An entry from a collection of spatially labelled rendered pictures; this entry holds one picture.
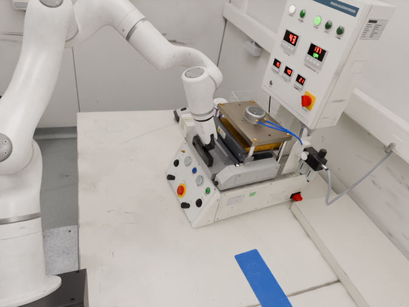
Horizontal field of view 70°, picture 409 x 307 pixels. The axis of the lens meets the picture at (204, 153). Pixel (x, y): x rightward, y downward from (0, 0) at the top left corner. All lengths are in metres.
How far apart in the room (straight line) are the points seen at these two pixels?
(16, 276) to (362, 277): 1.06
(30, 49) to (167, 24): 1.72
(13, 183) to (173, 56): 0.57
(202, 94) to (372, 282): 0.87
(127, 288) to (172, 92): 2.03
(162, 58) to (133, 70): 1.68
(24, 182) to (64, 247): 0.31
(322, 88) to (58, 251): 1.03
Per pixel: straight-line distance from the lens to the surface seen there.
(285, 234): 1.26
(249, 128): 1.09
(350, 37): 1.02
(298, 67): 1.15
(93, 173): 1.36
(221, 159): 1.12
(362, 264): 1.28
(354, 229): 1.38
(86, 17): 1.01
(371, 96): 1.44
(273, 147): 1.16
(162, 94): 2.75
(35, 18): 0.90
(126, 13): 0.96
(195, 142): 1.14
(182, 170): 1.25
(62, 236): 1.16
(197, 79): 0.90
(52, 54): 0.91
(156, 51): 0.93
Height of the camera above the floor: 1.66
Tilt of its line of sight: 37 degrees down
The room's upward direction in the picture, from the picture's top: 12 degrees clockwise
